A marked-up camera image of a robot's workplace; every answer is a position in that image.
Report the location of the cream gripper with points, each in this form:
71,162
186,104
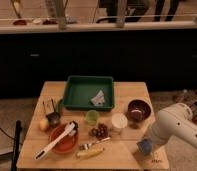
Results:
155,144

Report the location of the bunch of dark grapes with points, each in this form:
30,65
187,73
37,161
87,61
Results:
100,132

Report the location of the dark red bowl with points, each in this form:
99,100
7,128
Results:
138,110

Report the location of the orange plate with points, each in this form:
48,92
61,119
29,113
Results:
66,144

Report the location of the yellow corn cob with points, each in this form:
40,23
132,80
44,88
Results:
89,153

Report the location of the crumpled white paper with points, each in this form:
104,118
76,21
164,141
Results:
99,99

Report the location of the black stand left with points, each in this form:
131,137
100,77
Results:
16,145

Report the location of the green plastic tray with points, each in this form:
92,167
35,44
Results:
80,90

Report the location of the blue sponge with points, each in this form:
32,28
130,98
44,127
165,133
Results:
145,146

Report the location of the small wooden block toy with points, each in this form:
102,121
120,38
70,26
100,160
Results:
48,106

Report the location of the metal fork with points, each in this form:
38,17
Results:
89,145

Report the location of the white spatula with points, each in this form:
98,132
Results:
68,130

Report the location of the metal measuring cup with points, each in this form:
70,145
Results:
53,119

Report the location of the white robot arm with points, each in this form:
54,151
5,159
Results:
173,120

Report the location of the white plastic cup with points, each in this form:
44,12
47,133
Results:
119,121

